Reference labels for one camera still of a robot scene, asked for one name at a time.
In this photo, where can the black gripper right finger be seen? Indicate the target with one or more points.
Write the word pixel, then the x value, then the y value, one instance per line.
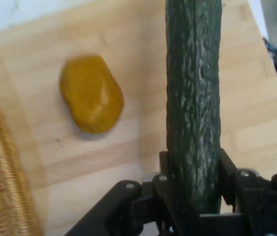
pixel 263 201

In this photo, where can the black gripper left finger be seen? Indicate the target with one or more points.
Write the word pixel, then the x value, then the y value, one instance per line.
pixel 150 196

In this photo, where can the long dark green cucumber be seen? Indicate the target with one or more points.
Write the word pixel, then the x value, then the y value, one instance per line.
pixel 193 98

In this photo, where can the yellow-brown toy potato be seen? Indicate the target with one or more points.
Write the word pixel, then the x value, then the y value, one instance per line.
pixel 91 96

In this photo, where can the wooden cutting board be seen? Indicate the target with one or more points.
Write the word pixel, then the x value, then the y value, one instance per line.
pixel 138 61

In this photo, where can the woven wicker basket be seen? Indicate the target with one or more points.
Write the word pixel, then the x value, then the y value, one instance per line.
pixel 3 177

